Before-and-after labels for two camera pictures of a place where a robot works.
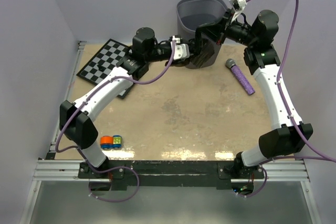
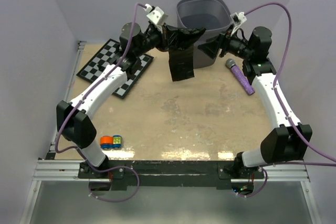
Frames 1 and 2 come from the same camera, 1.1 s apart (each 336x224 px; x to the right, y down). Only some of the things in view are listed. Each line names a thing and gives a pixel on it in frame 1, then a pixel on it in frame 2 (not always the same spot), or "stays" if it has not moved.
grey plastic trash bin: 192,11 stays
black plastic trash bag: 198,59 → 179,44
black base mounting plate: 171,174 stays
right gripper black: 215,31 → 212,45
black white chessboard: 97,68 stays
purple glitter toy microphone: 231,63 stays
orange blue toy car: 109,141 stays
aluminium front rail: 69,170 stays
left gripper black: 190,43 → 164,37
